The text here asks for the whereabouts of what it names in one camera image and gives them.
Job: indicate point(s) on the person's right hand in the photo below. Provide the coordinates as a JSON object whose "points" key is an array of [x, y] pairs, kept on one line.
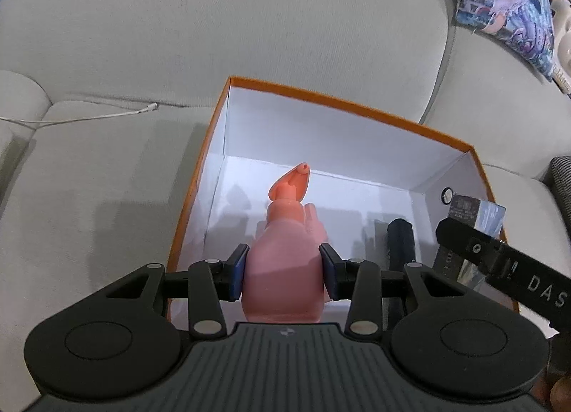
{"points": [[561, 396]]}

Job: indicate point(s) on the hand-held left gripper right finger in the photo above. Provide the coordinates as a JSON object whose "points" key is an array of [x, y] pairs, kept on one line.
{"points": [[328, 273]]}

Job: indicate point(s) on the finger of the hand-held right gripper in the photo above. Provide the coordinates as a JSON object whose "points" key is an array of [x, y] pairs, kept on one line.
{"points": [[464, 238]]}

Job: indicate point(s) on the blue printed packet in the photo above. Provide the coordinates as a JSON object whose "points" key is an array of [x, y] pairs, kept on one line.
{"points": [[479, 213]]}

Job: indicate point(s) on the orange cardboard box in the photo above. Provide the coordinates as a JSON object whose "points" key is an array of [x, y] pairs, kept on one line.
{"points": [[312, 135]]}

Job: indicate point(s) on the white plush toy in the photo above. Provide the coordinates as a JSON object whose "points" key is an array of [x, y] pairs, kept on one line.
{"points": [[563, 37]]}

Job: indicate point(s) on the pink pump bottle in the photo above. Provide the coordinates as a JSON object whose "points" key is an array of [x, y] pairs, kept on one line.
{"points": [[281, 269]]}

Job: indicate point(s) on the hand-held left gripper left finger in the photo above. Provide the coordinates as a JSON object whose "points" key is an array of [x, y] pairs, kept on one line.
{"points": [[237, 272]]}

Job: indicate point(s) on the black cylindrical object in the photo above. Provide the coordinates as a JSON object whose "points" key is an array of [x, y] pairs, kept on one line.
{"points": [[400, 242]]}

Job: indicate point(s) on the beige fabric sofa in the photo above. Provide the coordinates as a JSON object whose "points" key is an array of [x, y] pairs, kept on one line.
{"points": [[134, 37]]}

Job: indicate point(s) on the grey knitted cloth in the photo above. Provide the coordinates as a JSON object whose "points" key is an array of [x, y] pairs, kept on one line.
{"points": [[560, 184]]}

